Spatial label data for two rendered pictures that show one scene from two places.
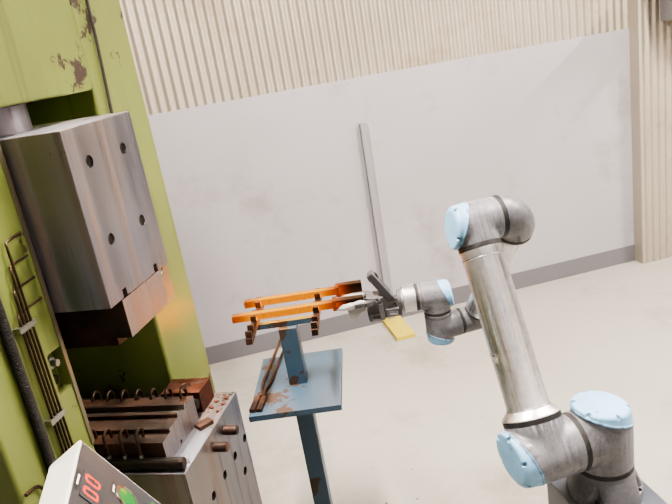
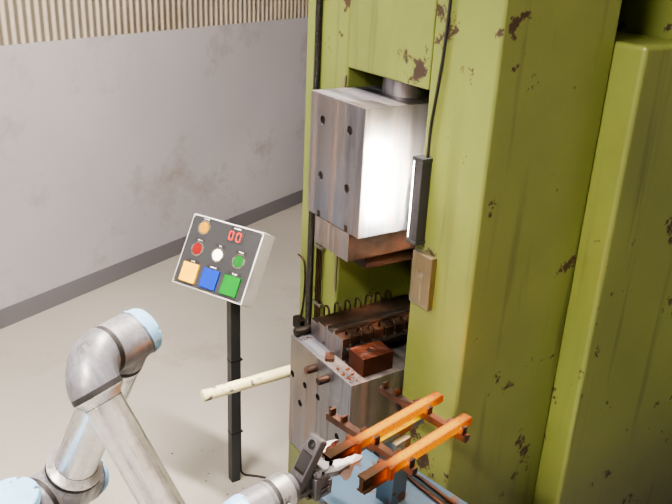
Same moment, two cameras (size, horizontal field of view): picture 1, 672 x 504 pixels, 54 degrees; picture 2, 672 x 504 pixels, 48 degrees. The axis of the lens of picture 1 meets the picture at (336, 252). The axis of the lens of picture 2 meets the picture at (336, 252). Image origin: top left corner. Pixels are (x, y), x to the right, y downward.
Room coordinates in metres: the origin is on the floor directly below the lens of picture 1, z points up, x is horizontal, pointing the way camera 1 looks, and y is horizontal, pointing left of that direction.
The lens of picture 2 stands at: (3.08, -1.21, 2.21)
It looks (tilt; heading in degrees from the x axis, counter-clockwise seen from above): 22 degrees down; 132
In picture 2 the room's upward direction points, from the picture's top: 3 degrees clockwise
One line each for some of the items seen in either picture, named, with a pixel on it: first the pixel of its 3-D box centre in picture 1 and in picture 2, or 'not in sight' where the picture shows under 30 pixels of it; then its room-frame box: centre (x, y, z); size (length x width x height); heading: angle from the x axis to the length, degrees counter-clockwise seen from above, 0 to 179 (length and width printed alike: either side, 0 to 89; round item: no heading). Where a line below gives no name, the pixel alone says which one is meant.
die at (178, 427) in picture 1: (109, 429); (376, 322); (1.59, 0.68, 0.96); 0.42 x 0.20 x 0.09; 76
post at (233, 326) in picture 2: not in sight; (233, 372); (0.98, 0.54, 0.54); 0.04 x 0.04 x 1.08; 76
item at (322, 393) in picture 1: (299, 382); (390, 500); (2.06, 0.20, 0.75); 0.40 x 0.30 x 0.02; 176
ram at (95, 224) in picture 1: (53, 209); (396, 159); (1.63, 0.67, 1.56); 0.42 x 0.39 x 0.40; 76
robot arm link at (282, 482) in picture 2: (407, 297); (280, 493); (2.04, -0.21, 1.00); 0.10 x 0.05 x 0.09; 177
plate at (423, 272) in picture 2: (159, 276); (422, 279); (1.87, 0.53, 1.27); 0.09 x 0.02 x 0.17; 166
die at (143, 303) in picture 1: (72, 307); (383, 227); (1.59, 0.68, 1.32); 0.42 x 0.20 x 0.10; 76
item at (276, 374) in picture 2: not in sight; (255, 380); (1.18, 0.47, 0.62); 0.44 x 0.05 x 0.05; 76
